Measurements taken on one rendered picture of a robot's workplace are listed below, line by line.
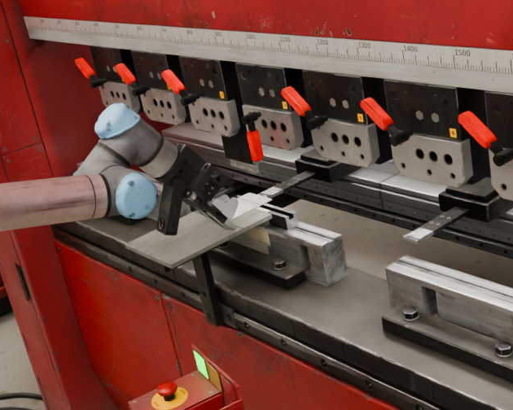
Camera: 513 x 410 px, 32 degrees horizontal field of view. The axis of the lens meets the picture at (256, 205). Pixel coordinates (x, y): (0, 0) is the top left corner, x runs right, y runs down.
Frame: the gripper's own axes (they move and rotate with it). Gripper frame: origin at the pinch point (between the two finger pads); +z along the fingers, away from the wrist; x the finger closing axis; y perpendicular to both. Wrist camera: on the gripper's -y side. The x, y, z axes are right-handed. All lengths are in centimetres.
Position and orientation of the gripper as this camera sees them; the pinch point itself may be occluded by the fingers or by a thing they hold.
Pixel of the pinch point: (228, 228)
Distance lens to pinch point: 180.7
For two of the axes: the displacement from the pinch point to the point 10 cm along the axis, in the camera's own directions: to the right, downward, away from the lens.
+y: 5.4, -8.2, 1.8
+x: -5.4, -1.7, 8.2
